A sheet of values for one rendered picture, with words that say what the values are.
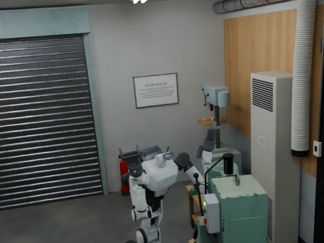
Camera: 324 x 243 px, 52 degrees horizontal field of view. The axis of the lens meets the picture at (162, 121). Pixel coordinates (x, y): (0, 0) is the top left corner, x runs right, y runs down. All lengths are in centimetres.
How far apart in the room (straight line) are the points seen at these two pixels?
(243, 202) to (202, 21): 366
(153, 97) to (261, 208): 341
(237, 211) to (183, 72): 349
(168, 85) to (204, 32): 91
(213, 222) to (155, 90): 337
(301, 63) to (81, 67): 283
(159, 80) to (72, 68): 121
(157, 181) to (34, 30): 275
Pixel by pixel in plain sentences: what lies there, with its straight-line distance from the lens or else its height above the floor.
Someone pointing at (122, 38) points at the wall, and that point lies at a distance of 474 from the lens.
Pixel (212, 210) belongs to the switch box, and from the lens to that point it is 165.
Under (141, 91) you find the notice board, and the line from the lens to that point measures 481.
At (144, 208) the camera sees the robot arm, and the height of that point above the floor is 119.
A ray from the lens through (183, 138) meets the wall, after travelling 511.
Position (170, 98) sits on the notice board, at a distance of 490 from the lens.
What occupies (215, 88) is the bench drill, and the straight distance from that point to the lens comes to 412.
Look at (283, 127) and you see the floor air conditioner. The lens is 337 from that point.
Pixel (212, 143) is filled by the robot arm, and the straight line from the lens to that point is 243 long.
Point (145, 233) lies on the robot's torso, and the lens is 294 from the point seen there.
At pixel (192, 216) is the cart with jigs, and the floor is 17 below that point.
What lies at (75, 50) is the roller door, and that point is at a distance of 469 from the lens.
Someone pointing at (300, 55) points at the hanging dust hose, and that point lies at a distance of 315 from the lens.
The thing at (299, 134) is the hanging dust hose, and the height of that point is 130.
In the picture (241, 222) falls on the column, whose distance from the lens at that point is 168.
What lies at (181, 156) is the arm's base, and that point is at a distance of 257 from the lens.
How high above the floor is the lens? 227
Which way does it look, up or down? 15 degrees down
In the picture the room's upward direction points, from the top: 4 degrees counter-clockwise
